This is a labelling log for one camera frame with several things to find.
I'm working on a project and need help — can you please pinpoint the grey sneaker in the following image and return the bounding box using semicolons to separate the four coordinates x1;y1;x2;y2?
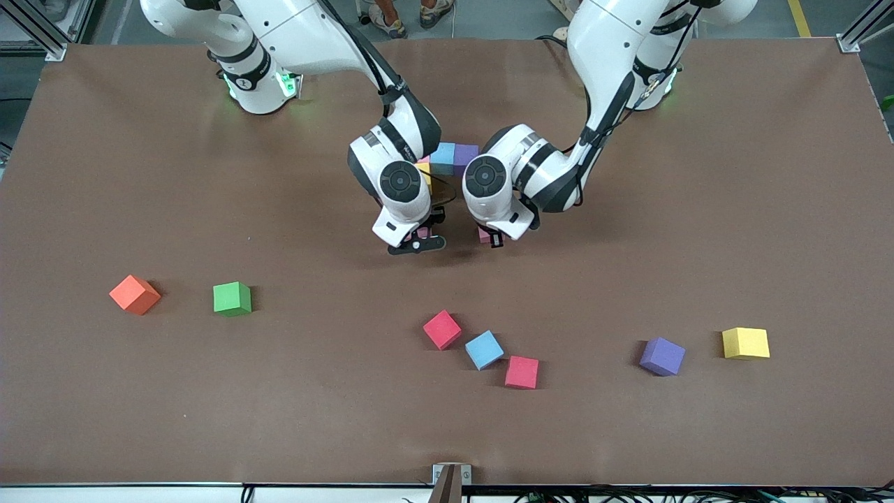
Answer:
369;3;408;39
419;0;456;29

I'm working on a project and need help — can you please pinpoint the brown table cover sheet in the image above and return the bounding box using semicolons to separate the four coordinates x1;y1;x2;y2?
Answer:
0;36;894;488

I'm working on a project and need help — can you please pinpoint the orange foam block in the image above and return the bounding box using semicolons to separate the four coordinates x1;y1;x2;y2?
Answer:
109;275;162;316

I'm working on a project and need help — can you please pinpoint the aluminium frame post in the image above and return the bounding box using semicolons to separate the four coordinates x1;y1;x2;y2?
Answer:
838;0;894;54
0;0;68;62

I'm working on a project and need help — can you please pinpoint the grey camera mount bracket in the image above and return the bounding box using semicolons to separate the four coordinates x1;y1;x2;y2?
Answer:
432;463;473;503

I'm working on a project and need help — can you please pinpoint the red foam block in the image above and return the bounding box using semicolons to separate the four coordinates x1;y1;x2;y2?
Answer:
422;309;463;351
504;355;540;390

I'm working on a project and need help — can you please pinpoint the green foam block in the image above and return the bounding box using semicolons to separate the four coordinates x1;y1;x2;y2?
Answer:
212;281;253;316

